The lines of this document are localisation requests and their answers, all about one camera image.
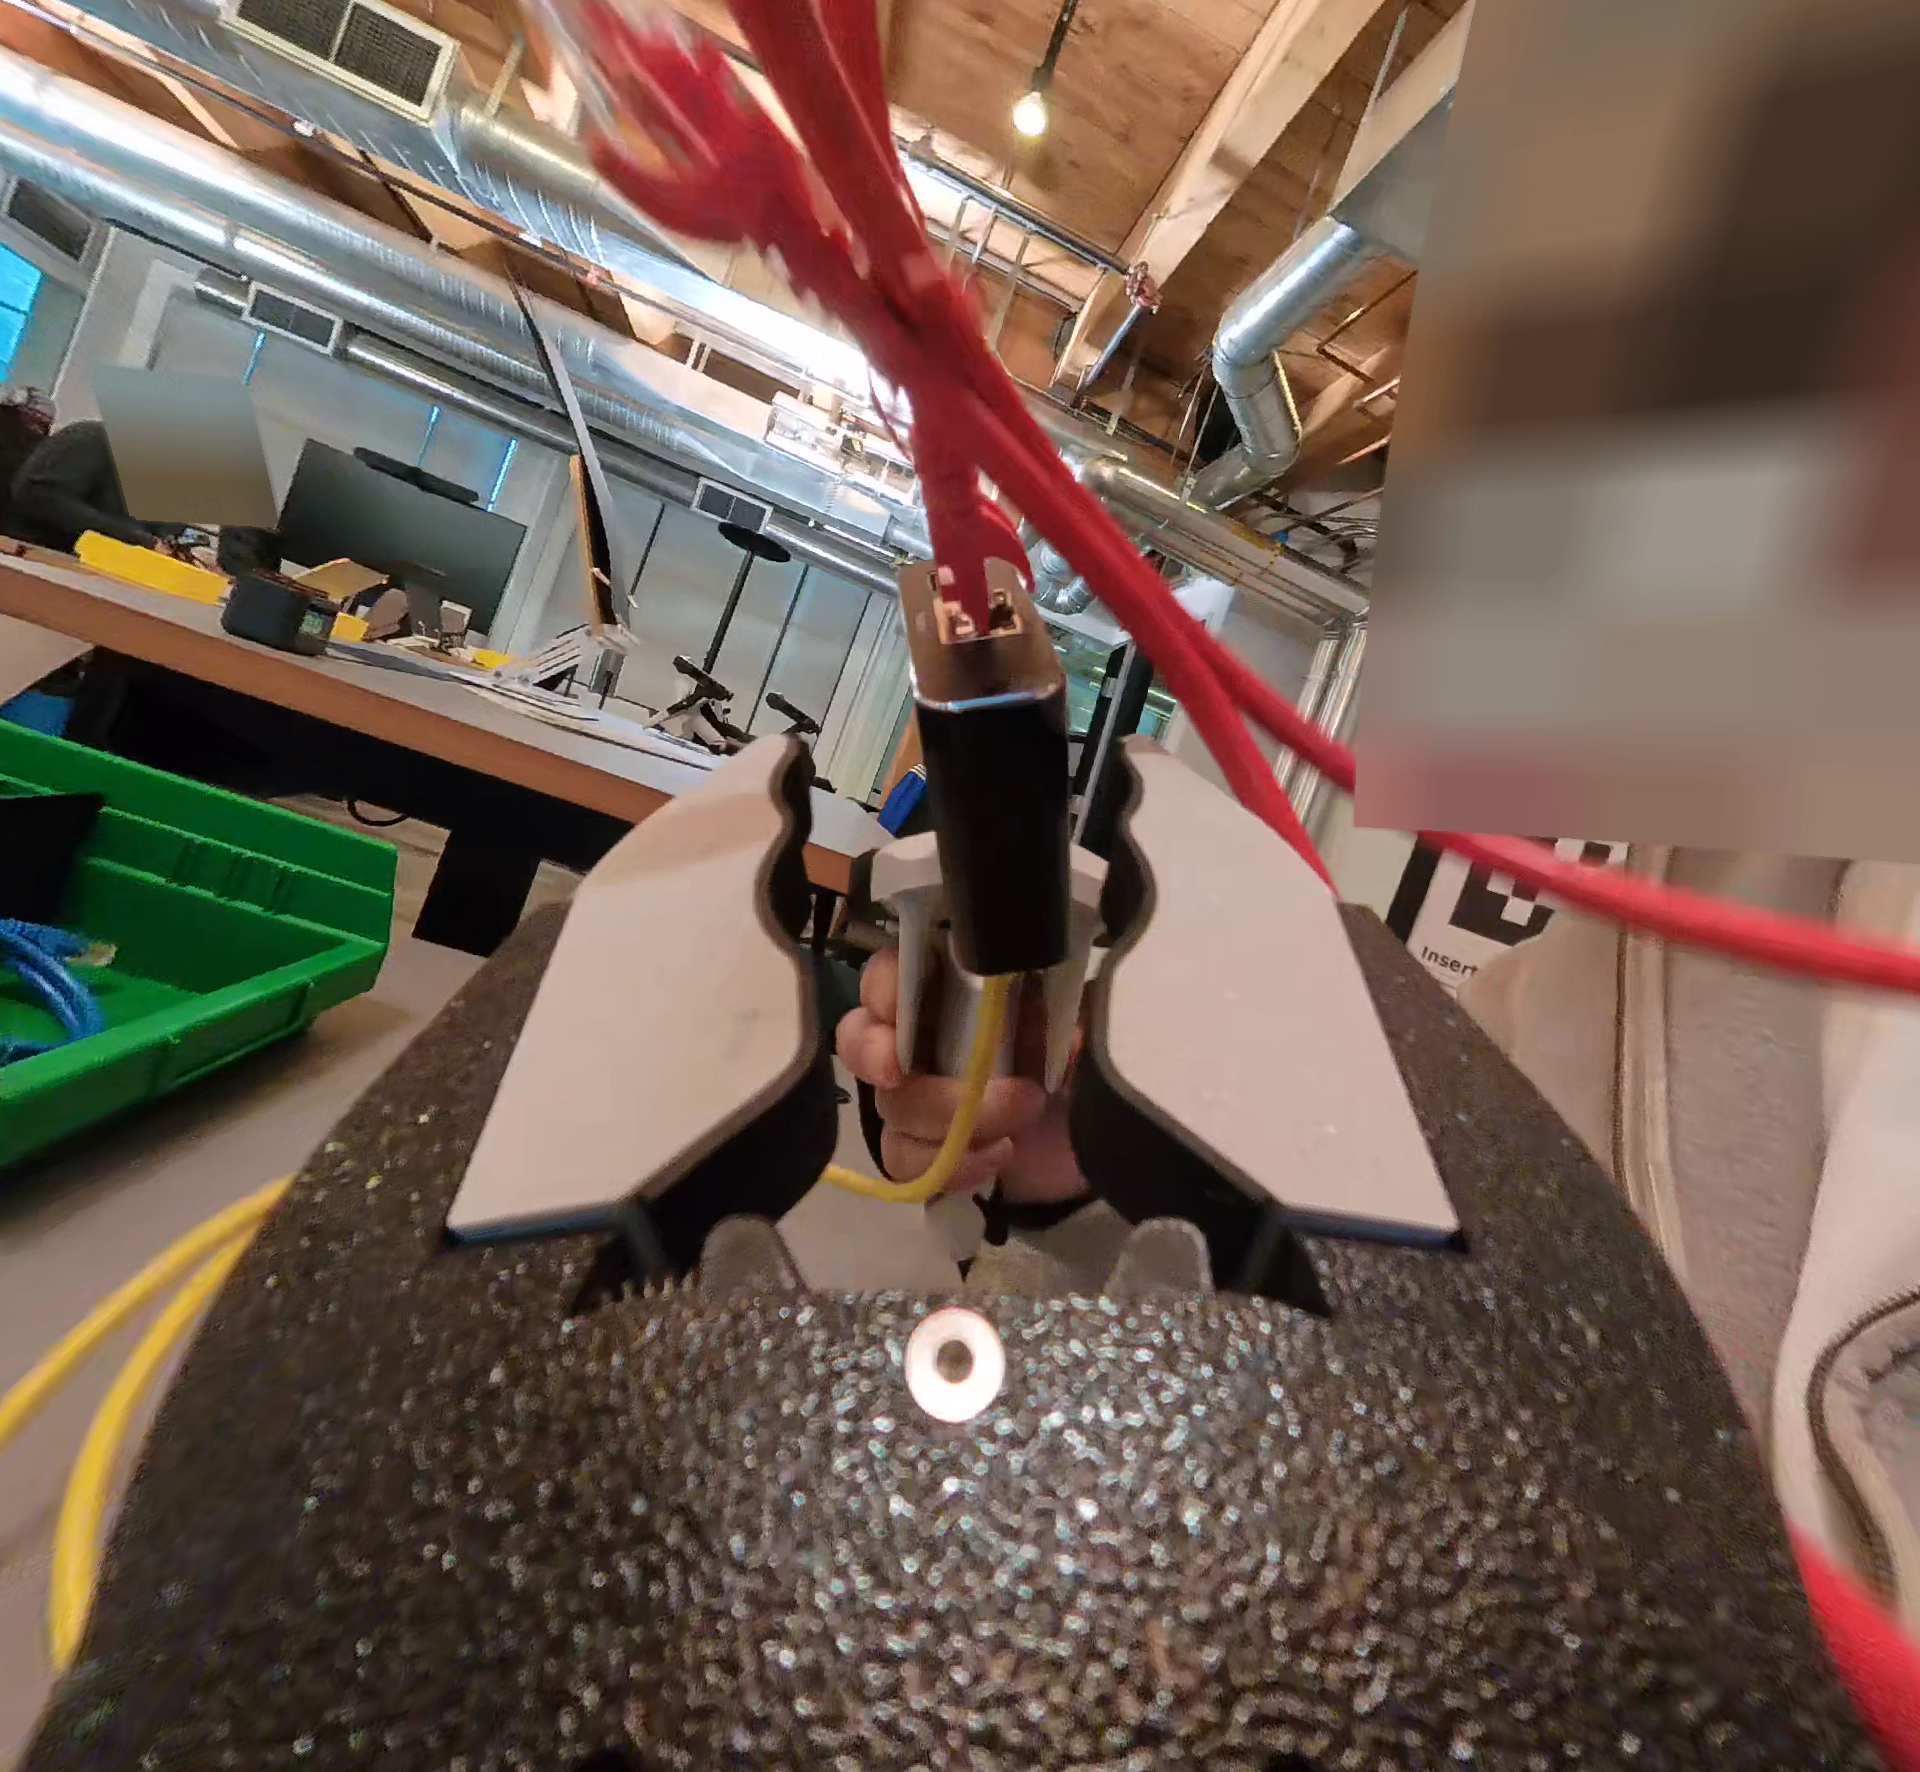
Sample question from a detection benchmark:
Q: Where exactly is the person's grey hoodie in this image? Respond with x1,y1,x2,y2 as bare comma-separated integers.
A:
1463,849,1920,1646

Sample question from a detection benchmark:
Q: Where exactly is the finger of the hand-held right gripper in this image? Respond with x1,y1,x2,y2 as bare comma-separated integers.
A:
868,836,996,1084
1033,854,1114,1096

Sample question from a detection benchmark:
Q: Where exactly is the yellow ethernet cable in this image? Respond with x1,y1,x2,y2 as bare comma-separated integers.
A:
0,969,1014,1676

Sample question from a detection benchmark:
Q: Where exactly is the computer monitor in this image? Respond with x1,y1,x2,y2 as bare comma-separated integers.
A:
277,441,530,638

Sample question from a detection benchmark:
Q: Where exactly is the black ethernet splitter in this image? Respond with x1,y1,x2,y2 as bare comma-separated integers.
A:
898,557,1073,976

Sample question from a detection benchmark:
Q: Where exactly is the white printed sign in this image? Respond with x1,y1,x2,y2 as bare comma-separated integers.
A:
1387,836,1635,983

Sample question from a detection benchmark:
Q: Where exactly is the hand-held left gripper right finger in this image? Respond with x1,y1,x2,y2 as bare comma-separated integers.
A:
1072,737,1465,1317

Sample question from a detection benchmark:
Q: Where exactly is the bent metal air duct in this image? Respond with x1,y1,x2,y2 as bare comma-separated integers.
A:
1185,218,1419,514

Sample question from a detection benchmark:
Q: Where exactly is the yellow plastic bin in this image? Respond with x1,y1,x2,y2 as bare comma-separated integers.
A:
76,531,369,643

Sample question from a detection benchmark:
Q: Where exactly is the green plastic bin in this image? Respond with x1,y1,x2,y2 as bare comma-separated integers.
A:
0,718,400,1175

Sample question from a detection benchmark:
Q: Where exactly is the blue ethernet cable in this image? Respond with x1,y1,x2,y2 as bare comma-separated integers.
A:
0,916,119,1073

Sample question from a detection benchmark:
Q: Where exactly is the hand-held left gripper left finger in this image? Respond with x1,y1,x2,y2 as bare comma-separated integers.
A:
447,735,839,1317

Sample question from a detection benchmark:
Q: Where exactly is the black bin divider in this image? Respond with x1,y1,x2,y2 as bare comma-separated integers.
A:
0,795,105,923

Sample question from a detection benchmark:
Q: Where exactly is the long metal air duct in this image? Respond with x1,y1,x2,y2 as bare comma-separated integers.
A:
0,48,939,562

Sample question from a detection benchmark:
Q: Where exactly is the long work table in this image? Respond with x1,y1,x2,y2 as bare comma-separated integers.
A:
0,550,903,961

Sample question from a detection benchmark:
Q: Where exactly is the black stool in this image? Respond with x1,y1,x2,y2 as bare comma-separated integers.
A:
695,518,798,728

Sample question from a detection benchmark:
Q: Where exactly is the small black box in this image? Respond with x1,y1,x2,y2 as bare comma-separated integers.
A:
222,571,340,657

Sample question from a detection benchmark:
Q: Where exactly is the person's right hand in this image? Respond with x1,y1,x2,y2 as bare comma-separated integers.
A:
838,947,1094,1206

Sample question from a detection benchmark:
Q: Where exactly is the wooden clipboard stand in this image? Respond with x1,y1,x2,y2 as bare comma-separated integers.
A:
568,451,632,638

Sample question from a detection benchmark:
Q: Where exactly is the red ethernet cable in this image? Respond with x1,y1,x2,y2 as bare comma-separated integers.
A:
497,0,1920,1766

